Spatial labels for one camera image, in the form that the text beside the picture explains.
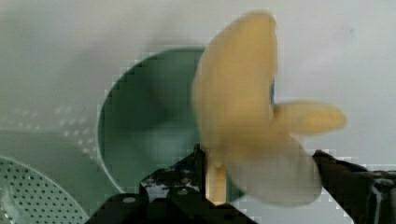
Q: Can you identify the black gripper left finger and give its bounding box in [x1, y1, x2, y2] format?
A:
[139, 144, 207, 203]

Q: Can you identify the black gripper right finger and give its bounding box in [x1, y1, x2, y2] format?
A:
[313, 149, 395, 224]

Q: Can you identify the yellow plush peeled banana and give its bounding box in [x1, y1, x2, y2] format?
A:
[191, 11, 347, 206]

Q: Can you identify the green mug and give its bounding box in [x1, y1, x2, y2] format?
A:
[97, 48, 204, 193]

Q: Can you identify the green perforated colander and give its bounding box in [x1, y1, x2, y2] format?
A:
[1, 107, 119, 224]

